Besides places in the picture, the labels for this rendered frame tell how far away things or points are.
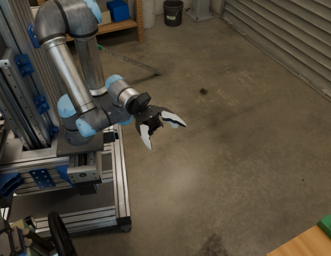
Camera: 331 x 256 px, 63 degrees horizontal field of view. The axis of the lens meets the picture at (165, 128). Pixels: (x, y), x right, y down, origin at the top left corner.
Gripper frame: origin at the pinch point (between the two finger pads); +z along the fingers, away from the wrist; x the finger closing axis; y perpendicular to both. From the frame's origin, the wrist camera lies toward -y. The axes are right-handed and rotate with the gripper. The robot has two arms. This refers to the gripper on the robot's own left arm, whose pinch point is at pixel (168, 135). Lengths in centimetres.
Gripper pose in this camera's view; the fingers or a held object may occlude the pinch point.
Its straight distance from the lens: 80.7
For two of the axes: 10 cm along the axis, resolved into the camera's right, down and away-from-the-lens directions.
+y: 1.1, 6.1, 7.8
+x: -8.0, 5.2, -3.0
